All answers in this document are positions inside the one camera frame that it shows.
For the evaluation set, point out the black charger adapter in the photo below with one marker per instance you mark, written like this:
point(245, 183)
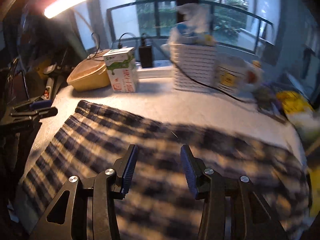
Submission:
point(145, 53)

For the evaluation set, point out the white green milk carton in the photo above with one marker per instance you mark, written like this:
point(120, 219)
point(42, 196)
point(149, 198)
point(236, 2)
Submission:
point(121, 69)

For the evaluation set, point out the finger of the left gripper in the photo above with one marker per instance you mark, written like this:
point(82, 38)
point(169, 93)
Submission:
point(33, 105)
point(38, 113)

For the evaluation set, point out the yellow packet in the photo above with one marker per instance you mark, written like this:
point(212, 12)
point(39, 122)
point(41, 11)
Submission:
point(293, 102)

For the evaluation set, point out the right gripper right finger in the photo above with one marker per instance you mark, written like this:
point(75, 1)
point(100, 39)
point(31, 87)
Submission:
point(233, 208)

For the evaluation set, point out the yellow lidded food container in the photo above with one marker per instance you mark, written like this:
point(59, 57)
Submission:
point(89, 74)

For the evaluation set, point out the silver spray can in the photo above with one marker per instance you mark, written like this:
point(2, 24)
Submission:
point(49, 89)

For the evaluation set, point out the white desk lamp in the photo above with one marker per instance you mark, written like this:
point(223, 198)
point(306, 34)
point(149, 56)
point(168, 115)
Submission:
point(60, 6)

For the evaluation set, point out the white perforated basket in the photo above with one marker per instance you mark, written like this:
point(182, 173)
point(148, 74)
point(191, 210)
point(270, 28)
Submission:
point(193, 67)

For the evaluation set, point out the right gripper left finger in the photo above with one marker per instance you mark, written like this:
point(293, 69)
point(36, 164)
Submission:
point(66, 215)

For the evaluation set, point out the plaid pajama pants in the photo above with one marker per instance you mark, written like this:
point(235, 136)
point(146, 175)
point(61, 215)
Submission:
point(159, 204)

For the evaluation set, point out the white bear mug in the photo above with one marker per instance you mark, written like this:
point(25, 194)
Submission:
point(234, 75)

